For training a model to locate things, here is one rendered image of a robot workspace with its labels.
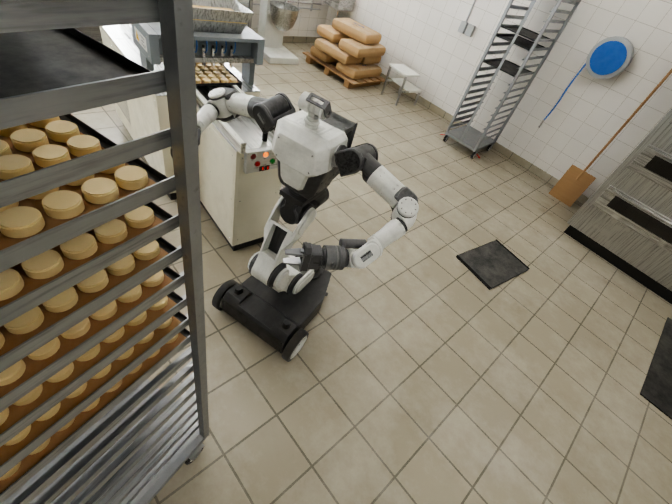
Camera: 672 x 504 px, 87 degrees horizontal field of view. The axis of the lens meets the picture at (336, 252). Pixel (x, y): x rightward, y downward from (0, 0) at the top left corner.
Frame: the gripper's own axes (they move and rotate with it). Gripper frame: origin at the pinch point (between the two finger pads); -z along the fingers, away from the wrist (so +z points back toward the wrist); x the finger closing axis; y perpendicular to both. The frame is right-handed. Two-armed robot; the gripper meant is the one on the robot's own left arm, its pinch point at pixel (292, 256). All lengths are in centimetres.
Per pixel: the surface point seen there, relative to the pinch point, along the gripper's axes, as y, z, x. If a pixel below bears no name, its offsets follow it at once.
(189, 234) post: 25, -29, 36
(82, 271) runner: 37, -43, 39
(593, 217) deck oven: -130, 334, -81
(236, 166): -96, -18, -36
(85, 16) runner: 28, -37, 74
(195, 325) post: 26.9, -28.9, 2.8
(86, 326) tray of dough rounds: 37, -47, 21
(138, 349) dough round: 32, -42, 1
